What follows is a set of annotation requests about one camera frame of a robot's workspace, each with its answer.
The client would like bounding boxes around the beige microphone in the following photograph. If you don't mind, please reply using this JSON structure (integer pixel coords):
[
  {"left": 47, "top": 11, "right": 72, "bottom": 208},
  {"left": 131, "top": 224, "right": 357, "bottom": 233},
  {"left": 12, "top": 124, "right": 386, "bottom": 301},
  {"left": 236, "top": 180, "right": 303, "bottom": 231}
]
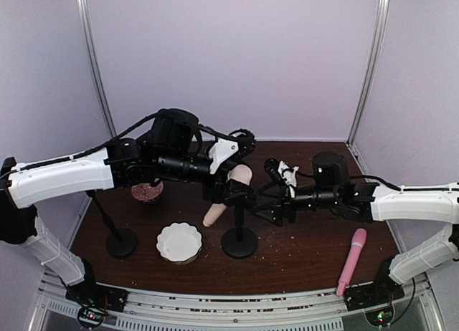
[{"left": 202, "top": 164, "right": 256, "bottom": 227}]

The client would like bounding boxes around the tall black mic stand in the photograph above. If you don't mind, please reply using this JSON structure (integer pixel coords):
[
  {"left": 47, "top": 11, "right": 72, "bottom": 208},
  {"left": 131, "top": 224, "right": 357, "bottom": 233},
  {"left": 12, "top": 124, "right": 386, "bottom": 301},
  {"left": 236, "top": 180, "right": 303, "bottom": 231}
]
[
  {"left": 86, "top": 191, "right": 138, "bottom": 259},
  {"left": 221, "top": 206, "right": 258, "bottom": 259}
]

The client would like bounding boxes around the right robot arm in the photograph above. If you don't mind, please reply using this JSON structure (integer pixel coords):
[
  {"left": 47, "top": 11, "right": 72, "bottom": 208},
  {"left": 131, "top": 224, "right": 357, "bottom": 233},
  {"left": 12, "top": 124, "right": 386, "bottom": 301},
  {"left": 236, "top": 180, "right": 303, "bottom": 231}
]
[{"left": 258, "top": 152, "right": 458, "bottom": 295}]

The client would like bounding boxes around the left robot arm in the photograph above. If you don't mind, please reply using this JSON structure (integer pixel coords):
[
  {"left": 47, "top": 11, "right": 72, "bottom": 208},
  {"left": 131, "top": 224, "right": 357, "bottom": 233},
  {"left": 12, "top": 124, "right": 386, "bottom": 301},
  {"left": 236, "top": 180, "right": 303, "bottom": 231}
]
[{"left": 1, "top": 108, "right": 255, "bottom": 307}]

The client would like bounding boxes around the red patterned bowl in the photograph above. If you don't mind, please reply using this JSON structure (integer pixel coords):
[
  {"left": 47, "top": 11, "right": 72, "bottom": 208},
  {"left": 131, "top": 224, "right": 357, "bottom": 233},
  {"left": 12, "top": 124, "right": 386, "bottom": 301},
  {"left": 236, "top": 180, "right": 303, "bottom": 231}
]
[{"left": 131, "top": 181, "right": 164, "bottom": 204}]

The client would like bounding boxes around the pink microphone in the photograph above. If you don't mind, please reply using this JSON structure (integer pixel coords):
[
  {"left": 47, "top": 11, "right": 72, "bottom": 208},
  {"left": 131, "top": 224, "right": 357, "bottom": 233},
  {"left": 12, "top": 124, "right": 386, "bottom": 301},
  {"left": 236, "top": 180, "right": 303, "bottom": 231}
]
[{"left": 336, "top": 228, "right": 367, "bottom": 297}]

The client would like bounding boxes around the white scalloped dish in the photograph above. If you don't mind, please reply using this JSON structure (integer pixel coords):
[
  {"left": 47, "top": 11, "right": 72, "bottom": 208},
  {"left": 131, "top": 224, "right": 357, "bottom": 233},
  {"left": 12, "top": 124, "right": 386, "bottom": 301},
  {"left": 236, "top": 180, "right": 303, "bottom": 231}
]
[{"left": 156, "top": 222, "right": 203, "bottom": 265}]

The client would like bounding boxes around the right circuit board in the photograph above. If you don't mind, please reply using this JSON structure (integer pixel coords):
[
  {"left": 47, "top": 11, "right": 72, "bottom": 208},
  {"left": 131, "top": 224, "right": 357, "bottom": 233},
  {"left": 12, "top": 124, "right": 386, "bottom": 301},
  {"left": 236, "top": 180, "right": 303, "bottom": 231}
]
[{"left": 364, "top": 306, "right": 394, "bottom": 327}]

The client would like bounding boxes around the circuit board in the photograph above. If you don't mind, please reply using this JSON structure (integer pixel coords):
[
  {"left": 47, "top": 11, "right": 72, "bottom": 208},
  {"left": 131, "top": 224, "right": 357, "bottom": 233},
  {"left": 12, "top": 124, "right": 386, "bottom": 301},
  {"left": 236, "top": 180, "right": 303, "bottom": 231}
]
[
  {"left": 77, "top": 305, "right": 108, "bottom": 329},
  {"left": 364, "top": 306, "right": 394, "bottom": 327}
]

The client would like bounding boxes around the left circuit board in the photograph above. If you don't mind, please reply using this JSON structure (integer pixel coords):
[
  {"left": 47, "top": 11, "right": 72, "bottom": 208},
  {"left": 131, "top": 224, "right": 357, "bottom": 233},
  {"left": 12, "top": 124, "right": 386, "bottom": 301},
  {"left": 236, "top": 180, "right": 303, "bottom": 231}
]
[{"left": 77, "top": 305, "right": 108, "bottom": 329}]

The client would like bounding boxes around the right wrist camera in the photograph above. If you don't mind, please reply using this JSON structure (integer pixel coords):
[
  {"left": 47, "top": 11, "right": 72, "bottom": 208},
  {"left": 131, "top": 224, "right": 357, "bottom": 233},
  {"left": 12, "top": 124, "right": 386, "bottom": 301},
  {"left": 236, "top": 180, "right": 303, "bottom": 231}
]
[{"left": 263, "top": 158, "right": 299, "bottom": 198}]

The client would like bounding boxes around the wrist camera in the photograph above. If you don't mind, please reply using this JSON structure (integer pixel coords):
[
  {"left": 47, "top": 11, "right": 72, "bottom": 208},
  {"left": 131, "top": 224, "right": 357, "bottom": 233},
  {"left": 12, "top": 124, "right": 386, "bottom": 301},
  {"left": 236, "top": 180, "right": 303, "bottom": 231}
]
[
  {"left": 206, "top": 129, "right": 256, "bottom": 175},
  {"left": 263, "top": 158, "right": 299, "bottom": 198}
]

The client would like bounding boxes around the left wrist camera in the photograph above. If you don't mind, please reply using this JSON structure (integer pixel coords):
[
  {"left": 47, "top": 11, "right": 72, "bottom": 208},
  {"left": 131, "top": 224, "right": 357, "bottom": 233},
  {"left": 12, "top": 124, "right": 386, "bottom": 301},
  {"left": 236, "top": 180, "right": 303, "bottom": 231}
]
[{"left": 206, "top": 129, "right": 256, "bottom": 175}]

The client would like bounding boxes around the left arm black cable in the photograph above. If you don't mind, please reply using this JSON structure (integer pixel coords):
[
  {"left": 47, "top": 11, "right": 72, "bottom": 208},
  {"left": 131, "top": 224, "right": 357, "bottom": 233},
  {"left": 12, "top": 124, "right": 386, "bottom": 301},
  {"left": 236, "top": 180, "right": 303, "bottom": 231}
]
[{"left": 14, "top": 108, "right": 252, "bottom": 174}]

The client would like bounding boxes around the left aluminium frame post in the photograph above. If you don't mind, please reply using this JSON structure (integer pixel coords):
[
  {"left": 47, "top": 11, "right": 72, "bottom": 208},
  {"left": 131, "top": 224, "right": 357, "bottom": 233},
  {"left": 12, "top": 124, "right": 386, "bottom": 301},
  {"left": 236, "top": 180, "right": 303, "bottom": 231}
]
[{"left": 76, "top": 0, "right": 117, "bottom": 137}]

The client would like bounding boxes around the aluminium frame post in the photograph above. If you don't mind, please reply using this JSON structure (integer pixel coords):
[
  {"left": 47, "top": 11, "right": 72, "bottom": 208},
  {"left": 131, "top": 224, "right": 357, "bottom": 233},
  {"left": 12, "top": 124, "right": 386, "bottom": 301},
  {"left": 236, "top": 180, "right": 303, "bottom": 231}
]
[
  {"left": 346, "top": 0, "right": 391, "bottom": 147},
  {"left": 76, "top": 0, "right": 117, "bottom": 137}
]

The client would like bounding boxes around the right aluminium frame post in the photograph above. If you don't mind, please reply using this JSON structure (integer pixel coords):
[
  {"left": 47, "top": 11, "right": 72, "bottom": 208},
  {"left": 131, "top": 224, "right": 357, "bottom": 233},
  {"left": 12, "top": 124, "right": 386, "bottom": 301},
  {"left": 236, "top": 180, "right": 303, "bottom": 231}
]
[{"left": 346, "top": 0, "right": 391, "bottom": 147}]

